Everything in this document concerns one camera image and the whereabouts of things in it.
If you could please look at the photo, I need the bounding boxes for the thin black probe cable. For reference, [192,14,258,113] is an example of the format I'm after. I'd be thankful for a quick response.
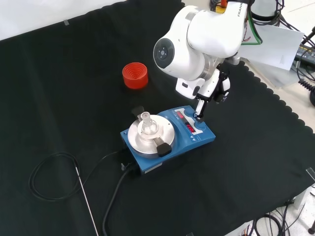
[29,150,124,201]

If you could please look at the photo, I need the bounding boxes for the yellow stop button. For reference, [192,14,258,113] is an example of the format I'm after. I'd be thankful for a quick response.
[215,0,231,13]

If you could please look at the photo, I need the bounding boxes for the clear round-bottom flask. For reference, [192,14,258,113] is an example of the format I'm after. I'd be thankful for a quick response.
[137,111,159,136]

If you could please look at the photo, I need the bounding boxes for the black cable bundle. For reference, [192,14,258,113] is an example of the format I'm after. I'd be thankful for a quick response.
[245,205,315,236]

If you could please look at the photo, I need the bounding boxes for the black cloth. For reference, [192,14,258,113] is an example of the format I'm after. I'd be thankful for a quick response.
[0,0,315,236]

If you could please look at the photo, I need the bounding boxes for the blue base heater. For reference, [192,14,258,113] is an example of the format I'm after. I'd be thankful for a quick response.
[120,105,217,176]

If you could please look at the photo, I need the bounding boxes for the green cable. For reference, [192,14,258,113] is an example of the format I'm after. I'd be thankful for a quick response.
[240,6,263,46]

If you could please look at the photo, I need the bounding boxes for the black coiled cable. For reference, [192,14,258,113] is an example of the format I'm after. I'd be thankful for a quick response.
[298,79,315,93]

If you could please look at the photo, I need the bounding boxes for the pale board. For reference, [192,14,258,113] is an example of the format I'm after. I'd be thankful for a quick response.
[238,24,305,72]

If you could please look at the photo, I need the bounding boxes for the white table leg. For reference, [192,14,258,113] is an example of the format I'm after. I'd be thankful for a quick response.
[292,186,314,210]

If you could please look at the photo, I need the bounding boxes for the orange ribbed cup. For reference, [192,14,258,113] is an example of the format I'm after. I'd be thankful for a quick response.
[122,61,149,90]

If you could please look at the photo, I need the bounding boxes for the black box with yellow label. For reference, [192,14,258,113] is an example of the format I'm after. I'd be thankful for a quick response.
[294,43,315,62]

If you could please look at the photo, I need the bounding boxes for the clear tape strip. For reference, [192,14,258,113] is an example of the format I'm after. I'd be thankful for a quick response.
[305,167,315,183]

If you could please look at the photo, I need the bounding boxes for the thick black power cable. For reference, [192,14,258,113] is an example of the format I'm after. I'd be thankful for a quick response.
[101,166,135,236]

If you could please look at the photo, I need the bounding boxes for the silver round heating block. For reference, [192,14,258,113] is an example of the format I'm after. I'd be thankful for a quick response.
[127,106,176,158]

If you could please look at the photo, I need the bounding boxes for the white cylindrical base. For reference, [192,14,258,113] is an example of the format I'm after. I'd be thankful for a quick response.
[248,0,282,22]

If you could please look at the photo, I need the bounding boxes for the thin metal probe rod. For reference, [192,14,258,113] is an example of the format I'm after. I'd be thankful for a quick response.
[74,166,99,236]

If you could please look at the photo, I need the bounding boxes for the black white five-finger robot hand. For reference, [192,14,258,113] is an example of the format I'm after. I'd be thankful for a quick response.
[193,69,232,124]

